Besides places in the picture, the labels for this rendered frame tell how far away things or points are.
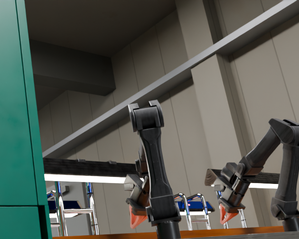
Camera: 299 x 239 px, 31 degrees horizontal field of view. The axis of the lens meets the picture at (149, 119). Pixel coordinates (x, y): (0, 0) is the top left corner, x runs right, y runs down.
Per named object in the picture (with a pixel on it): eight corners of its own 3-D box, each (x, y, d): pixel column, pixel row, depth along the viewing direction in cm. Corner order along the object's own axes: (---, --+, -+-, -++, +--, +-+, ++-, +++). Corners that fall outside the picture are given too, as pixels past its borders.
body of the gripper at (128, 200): (124, 202, 180) (132, 183, 178) (146, 202, 186) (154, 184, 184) (134, 213, 175) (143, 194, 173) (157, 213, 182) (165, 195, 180)
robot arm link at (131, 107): (135, 163, 179) (126, 93, 159) (162, 159, 180) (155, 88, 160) (141, 191, 170) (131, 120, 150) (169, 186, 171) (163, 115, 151)
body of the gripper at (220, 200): (216, 201, 207) (224, 185, 205) (233, 201, 214) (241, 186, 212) (227, 211, 203) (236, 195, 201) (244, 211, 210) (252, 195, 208)
